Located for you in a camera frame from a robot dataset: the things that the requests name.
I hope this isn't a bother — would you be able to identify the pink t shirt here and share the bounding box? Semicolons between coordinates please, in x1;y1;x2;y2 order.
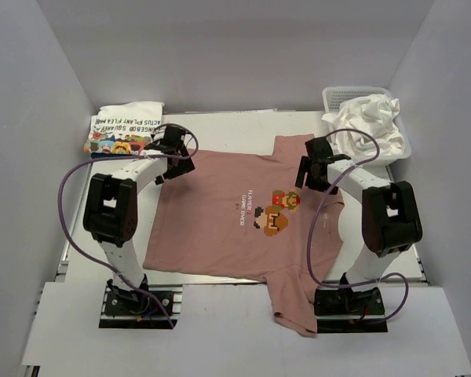
143;135;344;336

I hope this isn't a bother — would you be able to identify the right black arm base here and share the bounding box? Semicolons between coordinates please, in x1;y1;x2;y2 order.
313;275;388;335

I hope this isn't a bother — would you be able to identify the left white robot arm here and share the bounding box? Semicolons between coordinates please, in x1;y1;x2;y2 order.
82;123;196;313

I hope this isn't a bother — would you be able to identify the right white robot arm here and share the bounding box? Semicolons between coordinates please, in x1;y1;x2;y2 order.
295;137;423;313

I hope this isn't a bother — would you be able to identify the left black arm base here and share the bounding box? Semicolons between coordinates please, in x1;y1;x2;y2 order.
99;279;183;330

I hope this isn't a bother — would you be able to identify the folded printed white t shirt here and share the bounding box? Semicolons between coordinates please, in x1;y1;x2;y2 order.
83;101;164;156

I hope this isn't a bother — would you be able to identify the white plastic basket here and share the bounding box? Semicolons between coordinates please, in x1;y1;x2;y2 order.
323;86;411;166

